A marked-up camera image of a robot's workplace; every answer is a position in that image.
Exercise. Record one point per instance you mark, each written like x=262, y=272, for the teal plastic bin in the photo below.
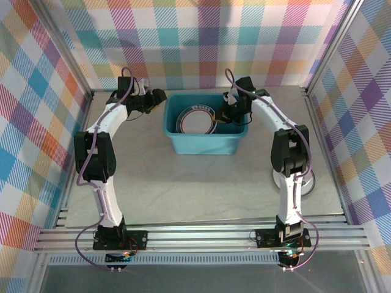
x=204, y=145

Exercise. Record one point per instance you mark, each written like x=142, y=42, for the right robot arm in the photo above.
x=290, y=149

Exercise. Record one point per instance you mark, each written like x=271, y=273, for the white plate red characters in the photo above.
x=308, y=183

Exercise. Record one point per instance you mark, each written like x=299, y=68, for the black controller board green light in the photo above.
x=290, y=259

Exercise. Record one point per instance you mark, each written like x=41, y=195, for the blue controller board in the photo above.
x=117, y=258

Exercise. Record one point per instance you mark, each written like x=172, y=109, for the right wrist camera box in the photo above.
x=230, y=98

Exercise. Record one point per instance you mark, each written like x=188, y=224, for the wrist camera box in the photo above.
x=143, y=85
x=230, y=98

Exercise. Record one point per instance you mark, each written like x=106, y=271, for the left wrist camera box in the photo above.
x=143, y=85

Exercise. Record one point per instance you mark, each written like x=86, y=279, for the aluminium frame post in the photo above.
x=69, y=55
x=334, y=45

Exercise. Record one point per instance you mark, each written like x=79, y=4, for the wide aluminium base rail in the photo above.
x=198, y=238

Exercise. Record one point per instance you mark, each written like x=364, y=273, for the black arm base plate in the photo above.
x=265, y=239
x=139, y=239

